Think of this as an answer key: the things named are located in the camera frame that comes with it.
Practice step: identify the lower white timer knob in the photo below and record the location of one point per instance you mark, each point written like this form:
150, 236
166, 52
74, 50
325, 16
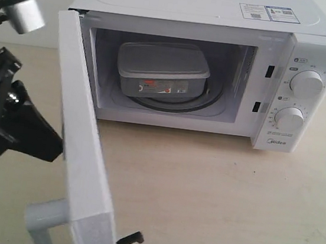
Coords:
289, 119

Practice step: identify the white microwave door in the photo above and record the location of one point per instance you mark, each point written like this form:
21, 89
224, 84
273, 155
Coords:
88, 207

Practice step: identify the upper white control knob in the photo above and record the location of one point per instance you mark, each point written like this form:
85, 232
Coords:
306, 84

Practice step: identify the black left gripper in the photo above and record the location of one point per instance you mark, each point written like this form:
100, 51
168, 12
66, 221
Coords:
22, 127

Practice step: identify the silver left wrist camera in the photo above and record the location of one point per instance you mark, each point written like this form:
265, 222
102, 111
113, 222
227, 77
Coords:
23, 15

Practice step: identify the glass microwave turntable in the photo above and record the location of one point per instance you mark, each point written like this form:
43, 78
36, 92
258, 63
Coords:
183, 103

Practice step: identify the white microwave oven body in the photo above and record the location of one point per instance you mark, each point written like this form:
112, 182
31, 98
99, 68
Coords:
255, 60

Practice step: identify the blue white label sticker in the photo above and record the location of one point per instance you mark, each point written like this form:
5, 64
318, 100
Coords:
268, 13

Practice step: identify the white plastic lidded container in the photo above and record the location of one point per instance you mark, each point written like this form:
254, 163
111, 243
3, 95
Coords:
162, 70

